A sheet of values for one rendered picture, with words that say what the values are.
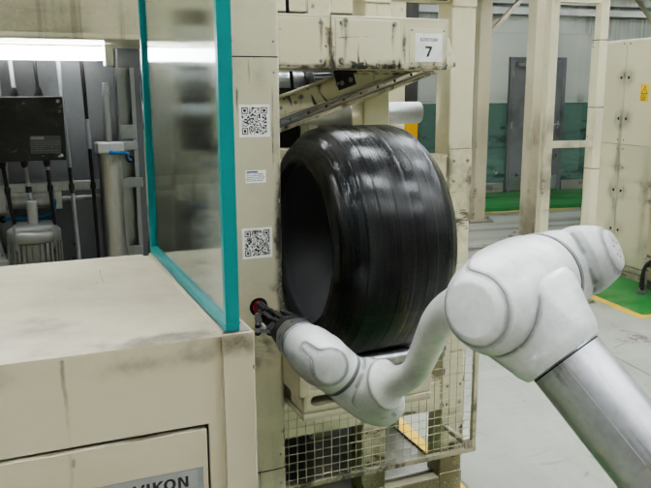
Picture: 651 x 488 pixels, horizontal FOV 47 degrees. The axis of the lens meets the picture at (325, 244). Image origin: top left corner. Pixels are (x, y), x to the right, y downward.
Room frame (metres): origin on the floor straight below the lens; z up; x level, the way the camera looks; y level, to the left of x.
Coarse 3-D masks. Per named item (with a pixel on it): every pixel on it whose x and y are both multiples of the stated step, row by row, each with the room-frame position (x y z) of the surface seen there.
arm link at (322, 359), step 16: (288, 336) 1.46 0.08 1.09; (304, 336) 1.41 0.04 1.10; (320, 336) 1.39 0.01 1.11; (288, 352) 1.42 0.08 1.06; (304, 352) 1.37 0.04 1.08; (320, 352) 1.35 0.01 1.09; (336, 352) 1.35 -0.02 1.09; (352, 352) 1.44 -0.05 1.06; (304, 368) 1.35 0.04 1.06; (320, 368) 1.34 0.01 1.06; (336, 368) 1.35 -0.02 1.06; (352, 368) 1.41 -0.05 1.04; (320, 384) 1.35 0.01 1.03; (336, 384) 1.36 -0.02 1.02
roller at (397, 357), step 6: (396, 348) 1.85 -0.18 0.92; (402, 348) 1.85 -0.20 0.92; (408, 348) 1.86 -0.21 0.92; (360, 354) 1.80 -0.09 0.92; (366, 354) 1.81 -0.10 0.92; (372, 354) 1.81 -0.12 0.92; (378, 354) 1.81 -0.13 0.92; (384, 354) 1.82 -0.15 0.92; (390, 354) 1.82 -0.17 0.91; (396, 354) 1.83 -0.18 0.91; (402, 354) 1.83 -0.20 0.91; (390, 360) 1.82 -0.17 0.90; (396, 360) 1.83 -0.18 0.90; (402, 360) 1.83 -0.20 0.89
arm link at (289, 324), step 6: (300, 318) 1.54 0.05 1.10; (282, 324) 1.52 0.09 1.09; (288, 324) 1.50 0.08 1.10; (294, 324) 1.49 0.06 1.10; (312, 324) 1.50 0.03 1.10; (282, 330) 1.50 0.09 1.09; (288, 330) 1.48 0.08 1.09; (276, 336) 1.52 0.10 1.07; (282, 336) 1.48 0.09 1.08; (276, 342) 1.52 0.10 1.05; (282, 342) 1.47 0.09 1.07; (282, 348) 1.47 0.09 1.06
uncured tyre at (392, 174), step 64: (320, 128) 1.92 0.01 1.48; (384, 128) 1.92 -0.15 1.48; (320, 192) 2.20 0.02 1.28; (384, 192) 1.71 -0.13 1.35; (448, 192) 1.81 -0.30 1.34; (320, 256) 2.20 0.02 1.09; (384, 256) 1.66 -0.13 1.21; (448, 256) 1.73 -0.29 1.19; (320, 320) 1.78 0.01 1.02; (384, 320) 1.70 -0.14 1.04
